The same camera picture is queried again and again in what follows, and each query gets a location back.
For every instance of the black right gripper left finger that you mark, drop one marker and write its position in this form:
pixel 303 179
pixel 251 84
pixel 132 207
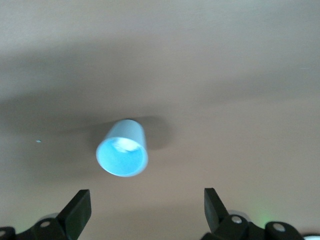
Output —
pixel 77 210

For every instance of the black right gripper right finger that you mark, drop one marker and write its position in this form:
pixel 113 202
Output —
pixel 213 210

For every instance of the blue plastic cup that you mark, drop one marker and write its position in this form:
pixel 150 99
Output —
pixel 122 160

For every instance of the brown table cover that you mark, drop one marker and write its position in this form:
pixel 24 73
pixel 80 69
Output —
pixel 225 75

